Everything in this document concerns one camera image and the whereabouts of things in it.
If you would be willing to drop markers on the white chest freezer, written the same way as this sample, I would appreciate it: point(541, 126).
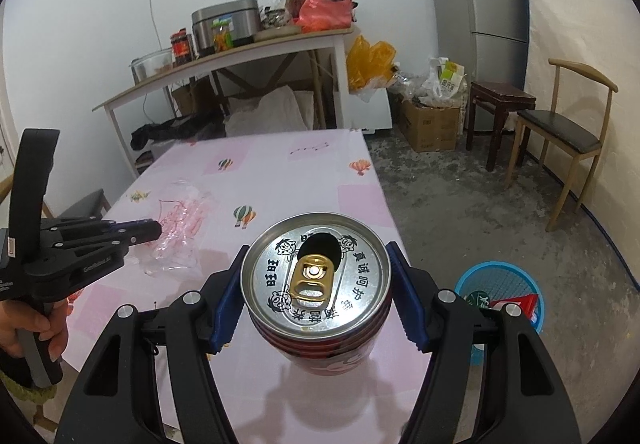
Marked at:
point(370, 111)

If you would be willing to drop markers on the white sack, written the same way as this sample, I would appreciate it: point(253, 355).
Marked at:
point(270, 109)

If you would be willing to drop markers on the orange pickle jar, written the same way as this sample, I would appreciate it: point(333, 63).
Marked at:
point(222, 38)

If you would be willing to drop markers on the brown cardboard box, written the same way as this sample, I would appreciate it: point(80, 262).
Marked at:
point(192, 99)

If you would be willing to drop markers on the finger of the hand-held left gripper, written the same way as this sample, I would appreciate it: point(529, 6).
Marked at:
point(100, 225)
point(140, 235)

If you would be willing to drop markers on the red drink can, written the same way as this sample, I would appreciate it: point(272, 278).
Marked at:
point(280, 274)

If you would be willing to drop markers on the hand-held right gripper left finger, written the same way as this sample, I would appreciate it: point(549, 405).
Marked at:
point(225, 319)

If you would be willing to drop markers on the silver rice cooker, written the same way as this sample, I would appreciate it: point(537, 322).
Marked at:
point(235, 19)

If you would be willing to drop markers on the black clothing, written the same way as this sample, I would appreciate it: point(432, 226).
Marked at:
point(170, 129)

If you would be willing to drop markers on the green plush trim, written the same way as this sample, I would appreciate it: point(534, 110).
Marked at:
point(22, 391)

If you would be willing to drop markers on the blue mesh wastebasket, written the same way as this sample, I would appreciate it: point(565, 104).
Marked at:
point(500, 279)

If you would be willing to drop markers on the red sauce jar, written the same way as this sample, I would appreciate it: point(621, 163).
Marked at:
point(182, 49)

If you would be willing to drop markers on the clear red print plastic bag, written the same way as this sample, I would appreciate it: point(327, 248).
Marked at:
point(175, 224)

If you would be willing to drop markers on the green printed plastic cup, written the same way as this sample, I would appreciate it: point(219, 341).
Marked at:
point(477, 301)

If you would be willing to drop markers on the large cardboard box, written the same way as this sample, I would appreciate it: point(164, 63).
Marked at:
point(430, 126)

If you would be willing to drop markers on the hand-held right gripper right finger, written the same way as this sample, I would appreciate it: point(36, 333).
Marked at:
point(410, 309)

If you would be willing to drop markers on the person's left hand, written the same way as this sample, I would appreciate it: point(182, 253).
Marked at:
point(25, 329)

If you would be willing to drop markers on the yellow plastic bag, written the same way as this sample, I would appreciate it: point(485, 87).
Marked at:
point(370, 61)

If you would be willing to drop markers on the dark wooden stool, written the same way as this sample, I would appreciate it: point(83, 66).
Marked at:
point(500, 91)

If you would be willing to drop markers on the red clear plastic package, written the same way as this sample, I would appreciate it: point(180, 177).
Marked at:
point(527, 304)

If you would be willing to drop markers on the brown sauce bottle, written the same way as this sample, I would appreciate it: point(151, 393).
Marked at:
point(294, 6)

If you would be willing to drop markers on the dark glass jar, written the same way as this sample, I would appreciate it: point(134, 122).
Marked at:
point(275, 19)

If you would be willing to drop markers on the white frame wooden side table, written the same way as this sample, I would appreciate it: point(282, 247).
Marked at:
point(225, 60)

